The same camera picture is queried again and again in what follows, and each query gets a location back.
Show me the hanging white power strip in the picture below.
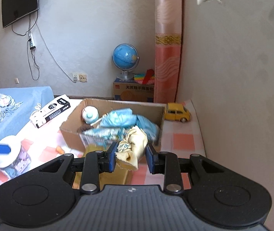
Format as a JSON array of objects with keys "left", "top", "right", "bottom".
[{"left": 29, "top": 32, "right": 36, "bottom": 51}]

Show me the yellow toy car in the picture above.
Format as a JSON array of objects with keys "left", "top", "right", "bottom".
[{"left": 164, "top": 103, "right": 191, "bottom": 123}]

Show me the white wall socket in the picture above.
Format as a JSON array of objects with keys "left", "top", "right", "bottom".
[{"left": 72, "top": 73, "right": 87, "bottom": 82}]

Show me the blue bed cover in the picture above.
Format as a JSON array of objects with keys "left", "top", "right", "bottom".
[{"left": 0, "top": 87, "right": 54, "bottom": 140}]

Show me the blue brocade drawstring pouch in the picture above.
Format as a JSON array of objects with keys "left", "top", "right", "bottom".
[{"left": 80, "top": 128, "right": 128, "bottom": 148}]

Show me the rainbow pop fidget toy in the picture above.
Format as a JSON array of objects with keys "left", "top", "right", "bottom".
[{"left": 134, "top": 69, "right": 155, "bottom": 85}]

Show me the blue white plush ball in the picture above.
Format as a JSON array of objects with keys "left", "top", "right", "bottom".
[{"left": 82, "top": 106, "right": 99, "bottom": 124}]

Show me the black white product box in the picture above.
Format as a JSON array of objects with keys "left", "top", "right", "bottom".
[{"left": 29, "top": 94, "right": 71, "bottom": 128}]

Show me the pink patterned curtain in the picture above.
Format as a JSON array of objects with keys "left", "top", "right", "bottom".
[{"left": 154, "top": 0, "right": 182, "bottom": 103}]

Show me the brown cardboard box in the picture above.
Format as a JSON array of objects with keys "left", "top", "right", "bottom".
[{"left": 60, "top": 98, "right": 165, "bottom": 152}]

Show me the wall mounted black television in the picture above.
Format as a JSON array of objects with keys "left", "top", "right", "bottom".
[{"left": 1, "top": 0, "right": 39, "bottom": 28}]

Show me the blue cloth in box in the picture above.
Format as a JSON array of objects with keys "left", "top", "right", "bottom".
[{"left": 99, "top": 108, "right": 161, "bottom": 142}]

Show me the white lidded jar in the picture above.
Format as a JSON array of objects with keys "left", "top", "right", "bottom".
[{"left": 0, "top": 135, "right": 31, "bottom": 178}]

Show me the gold tissue pack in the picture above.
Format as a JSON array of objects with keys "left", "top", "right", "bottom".
[{"left": 72, "top": 142, "right": 133, "bottom": 189}]

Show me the orange cardboard box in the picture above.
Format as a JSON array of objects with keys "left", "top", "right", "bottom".
[{"left": 113, "top": 78, "right": 154, "bottom": 102}]

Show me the blue desk globe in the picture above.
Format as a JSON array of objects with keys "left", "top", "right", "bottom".
[{"left": 111, "top": 43, "right": 140, "bottom": 80}]

